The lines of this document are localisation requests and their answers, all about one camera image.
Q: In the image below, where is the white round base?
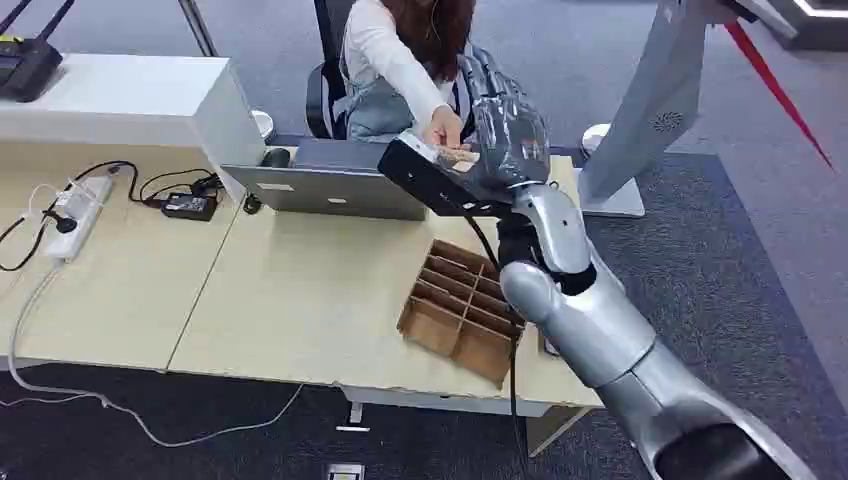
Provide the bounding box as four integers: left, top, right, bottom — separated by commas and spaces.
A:
580, 123, 611, 160

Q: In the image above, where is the black power adapter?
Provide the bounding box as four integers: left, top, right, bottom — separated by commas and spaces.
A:
160, 191, 219, 223

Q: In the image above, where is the black router with antennas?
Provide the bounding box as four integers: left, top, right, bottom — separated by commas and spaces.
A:
0, 0, 76, 104

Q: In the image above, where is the grey metal pole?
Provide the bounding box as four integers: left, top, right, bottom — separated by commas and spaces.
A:
177, 0, 221, 59

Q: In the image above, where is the person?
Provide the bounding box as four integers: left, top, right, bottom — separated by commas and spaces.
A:
331, 0, 478, 150

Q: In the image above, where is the white desk leg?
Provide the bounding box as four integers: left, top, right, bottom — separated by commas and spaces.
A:
525, 405, 592, 459

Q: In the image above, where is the thin white cable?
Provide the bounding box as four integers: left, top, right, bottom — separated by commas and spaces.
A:
21, 182, 75, 221

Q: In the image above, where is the grey laptop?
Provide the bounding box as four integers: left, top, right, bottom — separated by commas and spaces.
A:
221, 138, 429, 223

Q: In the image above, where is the person's hand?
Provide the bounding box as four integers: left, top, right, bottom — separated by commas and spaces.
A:
422, 104, 466, 151

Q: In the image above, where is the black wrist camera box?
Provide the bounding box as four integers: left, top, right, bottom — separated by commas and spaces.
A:
377, 131, 515, 220

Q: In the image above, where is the white round bin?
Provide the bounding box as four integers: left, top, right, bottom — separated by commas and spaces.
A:
250, 109, 276, 142

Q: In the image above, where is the white power strip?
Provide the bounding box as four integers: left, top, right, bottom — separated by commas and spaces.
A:
42, 174, 115, 262

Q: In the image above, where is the pale card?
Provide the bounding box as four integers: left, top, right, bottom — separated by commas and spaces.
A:
438, 145, 480, 175

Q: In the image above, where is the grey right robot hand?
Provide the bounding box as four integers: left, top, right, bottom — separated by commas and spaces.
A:
457, 44, 552, 195

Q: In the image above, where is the grey display stand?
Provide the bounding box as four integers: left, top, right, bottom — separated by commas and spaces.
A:
578, 0, 740, 220

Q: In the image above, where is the black plug with cable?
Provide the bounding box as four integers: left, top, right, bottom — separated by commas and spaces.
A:
0, 209, 80, 274

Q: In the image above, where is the brown divided card box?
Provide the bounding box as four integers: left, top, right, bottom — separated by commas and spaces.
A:
396, 239, 529, 390

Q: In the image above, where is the red strip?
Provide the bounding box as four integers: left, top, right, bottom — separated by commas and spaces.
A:
723, 22, 836, 173

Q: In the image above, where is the white cabinet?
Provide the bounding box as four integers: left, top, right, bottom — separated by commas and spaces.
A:
0, 53, 267, 204

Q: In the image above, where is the black adapter cable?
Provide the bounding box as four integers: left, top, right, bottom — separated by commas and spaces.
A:
71, 160, 224, 208

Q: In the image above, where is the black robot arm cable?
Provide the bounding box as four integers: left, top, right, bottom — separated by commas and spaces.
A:
462, 215, 533, 480

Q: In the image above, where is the thick white power cable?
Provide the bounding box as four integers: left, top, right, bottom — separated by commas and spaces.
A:
6, 258, 306, 450

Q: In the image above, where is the black office chair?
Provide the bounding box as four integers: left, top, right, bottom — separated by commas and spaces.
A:
305, 0, 354, 141

